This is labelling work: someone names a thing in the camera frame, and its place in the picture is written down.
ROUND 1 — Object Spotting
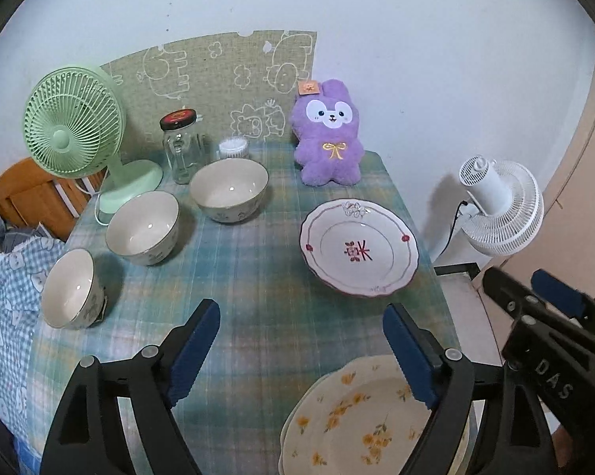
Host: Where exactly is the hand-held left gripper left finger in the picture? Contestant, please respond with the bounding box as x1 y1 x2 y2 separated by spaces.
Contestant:
40 298 222 475

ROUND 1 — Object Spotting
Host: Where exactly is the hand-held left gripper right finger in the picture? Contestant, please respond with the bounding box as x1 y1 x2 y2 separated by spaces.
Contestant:
382 302 555 475

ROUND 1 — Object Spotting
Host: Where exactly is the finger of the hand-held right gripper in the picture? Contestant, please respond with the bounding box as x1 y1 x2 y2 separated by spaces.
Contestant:
483 267 540 322
531 268 595 343

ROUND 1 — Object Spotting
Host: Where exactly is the yellow floral plate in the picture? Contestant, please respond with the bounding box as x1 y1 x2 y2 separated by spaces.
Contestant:
279 355 471 475

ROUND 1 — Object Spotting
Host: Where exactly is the white plate with red pattern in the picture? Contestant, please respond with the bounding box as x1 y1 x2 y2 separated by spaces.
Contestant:
298 199 421 299

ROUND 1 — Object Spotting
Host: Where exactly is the medium ceramic bowl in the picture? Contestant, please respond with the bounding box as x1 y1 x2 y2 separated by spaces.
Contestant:
105 190 181 266

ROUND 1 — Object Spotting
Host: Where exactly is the small ceramic bowl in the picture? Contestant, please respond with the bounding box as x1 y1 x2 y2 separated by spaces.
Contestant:
41 248 107 330

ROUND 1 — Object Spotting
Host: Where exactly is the large ceramic bowl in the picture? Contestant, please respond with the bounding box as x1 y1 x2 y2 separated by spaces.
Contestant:
189 158 270 223

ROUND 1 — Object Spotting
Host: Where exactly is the black flat base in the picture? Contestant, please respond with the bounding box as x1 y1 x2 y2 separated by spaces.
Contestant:
433 261 482 283

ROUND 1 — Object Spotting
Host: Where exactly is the white standing fan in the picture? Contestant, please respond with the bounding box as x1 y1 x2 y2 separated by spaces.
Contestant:
433 156 546 268

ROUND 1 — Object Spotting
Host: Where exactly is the beige cabinet door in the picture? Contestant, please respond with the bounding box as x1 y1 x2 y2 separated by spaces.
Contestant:
495 34 595 308

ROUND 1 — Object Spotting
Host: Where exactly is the glass jar with red lid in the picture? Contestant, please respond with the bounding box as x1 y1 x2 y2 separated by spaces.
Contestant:
160 109 202 185

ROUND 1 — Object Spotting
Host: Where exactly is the blue checkered blanket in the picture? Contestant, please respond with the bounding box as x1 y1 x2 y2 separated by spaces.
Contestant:
0 237 70 407

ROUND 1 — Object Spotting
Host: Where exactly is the cotton swab container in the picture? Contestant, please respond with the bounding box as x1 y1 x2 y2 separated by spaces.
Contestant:
218 137 250 160

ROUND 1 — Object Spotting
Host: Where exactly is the purple plush bunny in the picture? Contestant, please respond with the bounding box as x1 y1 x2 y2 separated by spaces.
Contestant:
290 78 366 188

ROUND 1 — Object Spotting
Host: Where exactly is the grey plaid cloth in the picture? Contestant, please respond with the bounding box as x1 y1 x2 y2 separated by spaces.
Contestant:
0 215 36 255

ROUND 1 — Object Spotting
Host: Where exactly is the orange wooden chair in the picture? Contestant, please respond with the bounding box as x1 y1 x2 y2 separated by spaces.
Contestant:
0 157 107 241

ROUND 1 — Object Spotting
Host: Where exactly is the green desk fan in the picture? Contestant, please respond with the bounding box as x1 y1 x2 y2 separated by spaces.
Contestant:
23 64 164 213

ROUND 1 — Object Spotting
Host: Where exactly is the black fan cable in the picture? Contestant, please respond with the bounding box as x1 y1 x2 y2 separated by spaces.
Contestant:
443 200 469 258

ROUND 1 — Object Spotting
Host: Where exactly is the green fan cable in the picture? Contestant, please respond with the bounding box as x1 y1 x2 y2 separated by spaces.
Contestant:
94 192 116 227

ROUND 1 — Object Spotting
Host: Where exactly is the green printed wall mat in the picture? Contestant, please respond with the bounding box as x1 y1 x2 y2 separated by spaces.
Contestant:
98 30 319 159

